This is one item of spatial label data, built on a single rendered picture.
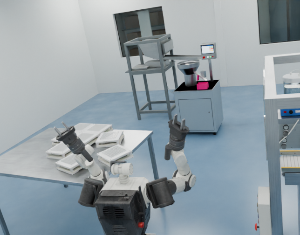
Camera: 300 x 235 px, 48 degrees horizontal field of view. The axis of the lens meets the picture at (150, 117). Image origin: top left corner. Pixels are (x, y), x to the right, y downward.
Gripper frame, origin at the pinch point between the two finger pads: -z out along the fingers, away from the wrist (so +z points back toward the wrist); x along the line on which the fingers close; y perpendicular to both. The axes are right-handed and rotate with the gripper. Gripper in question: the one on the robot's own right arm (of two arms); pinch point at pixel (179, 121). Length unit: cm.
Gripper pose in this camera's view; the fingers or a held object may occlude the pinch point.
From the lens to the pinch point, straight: 178.3
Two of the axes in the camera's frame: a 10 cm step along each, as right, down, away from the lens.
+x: -7.2, -4.6, 5.1
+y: 6.9, -4.6, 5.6
